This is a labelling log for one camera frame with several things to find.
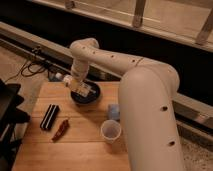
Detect white plastic bottle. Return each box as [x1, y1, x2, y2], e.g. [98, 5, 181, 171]
[62, 74, 91, 97]

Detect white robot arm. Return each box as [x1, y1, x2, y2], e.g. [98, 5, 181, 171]
[70, 38, 186, 171]

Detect dark ceramic bowl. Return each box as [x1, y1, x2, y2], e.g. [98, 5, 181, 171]
[70, 81, 101, 105]

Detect black rectangular box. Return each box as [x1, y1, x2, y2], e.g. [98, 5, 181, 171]
[40, 104, 60, 131]

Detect blue sponge block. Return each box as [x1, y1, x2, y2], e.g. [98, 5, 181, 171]
[107, 104, 120, 121]

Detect clear plastic cup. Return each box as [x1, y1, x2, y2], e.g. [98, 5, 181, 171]
[100, 120, 122, 144]

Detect black chair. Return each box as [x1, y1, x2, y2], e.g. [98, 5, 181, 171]
[0, 79, 30, 171]

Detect black cables on floor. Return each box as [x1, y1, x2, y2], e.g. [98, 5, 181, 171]
[4, 59, 51, 84]

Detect metal floor rail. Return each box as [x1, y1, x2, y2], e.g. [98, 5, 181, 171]
[0, 22, 213, 135]

